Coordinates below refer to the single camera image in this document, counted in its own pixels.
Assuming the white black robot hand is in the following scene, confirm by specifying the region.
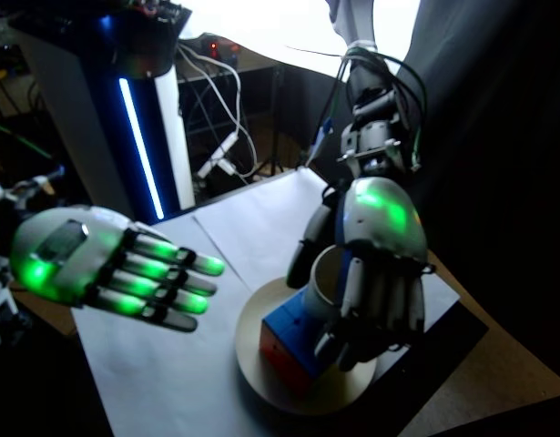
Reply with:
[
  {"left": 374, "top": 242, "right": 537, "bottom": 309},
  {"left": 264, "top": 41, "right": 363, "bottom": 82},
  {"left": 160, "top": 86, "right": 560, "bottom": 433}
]
[
  {"left": 8, "top": 204, "right": 226, "bottom": 333},
  {"left": 286, "top": 176, "right": 433, "bottom": 372}
]

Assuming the white paper cup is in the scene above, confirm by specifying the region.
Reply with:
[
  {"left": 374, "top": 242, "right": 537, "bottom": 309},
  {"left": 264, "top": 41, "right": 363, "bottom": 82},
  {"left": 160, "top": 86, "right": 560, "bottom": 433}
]
[{"left": 304, "top": 245, "right": 353, "bottom": 324}]

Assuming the Rubik's cube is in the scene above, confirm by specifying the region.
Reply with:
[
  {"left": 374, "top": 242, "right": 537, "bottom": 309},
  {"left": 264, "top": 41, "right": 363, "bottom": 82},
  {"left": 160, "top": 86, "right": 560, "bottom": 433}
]
[{"left": 260, "top": 286, "right": 349, "bottom": 395}]

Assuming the white paper plate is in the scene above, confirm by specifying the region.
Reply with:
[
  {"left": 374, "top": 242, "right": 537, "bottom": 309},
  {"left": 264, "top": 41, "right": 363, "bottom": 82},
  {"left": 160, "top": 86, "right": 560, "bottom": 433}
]
[{"left": 235, "top": 275, "right": 380, "bottom": 418}]

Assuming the white paper sheet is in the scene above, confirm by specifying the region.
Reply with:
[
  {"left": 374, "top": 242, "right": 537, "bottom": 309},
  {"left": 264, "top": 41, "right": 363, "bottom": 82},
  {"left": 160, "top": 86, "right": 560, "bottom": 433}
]
[
  {"left": 192, "top": 167, "right": 461, "bottom": 379},
  {"left": 72, "top": 213, "right": 340, "bottom": 437}
]

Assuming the black curtain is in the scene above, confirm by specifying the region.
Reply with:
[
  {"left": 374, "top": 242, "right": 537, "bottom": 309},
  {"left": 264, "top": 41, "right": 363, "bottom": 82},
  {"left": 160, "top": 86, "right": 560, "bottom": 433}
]
[{"left": 397, "top": 0, "right": 560, "bottom": 397}]

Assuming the black tripod stand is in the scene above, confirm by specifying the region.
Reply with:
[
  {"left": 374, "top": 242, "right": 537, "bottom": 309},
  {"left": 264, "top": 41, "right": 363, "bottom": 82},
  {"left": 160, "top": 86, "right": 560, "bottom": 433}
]
[{"left": 249, "top": 67, "right": 286, "bottom": 177}]

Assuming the black column with blue light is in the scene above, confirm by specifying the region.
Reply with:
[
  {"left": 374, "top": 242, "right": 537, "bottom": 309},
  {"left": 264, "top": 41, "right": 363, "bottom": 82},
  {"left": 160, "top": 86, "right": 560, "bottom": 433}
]
[{"left": 10, "top": 0, "right": 197, "bottom": 224}]

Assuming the white power strip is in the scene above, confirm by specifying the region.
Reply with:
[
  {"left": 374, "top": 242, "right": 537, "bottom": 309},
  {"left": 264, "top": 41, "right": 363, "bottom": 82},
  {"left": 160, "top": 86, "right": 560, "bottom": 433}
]
[{"left": 196, "top": 131, "right": 239, "bottom": 178}]

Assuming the black box with red light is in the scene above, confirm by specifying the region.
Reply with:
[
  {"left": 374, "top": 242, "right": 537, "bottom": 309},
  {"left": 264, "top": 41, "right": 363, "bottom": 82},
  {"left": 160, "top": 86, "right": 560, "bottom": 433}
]
[{"left": 201, "top": 36, "right": 242, "bottom": 69}]

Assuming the green cable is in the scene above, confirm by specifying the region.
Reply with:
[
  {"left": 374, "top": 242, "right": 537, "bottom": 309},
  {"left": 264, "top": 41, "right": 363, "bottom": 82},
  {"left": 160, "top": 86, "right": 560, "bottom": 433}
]
[{"left": 0, "top": 121, "right": 52, "bottom": 166}]

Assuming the white cable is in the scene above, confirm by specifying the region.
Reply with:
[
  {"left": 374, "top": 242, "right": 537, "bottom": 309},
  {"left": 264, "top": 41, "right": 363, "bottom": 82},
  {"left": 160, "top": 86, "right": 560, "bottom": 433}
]
[{"left": 177, "top": 43, "right": 259, "bottom": 178}]

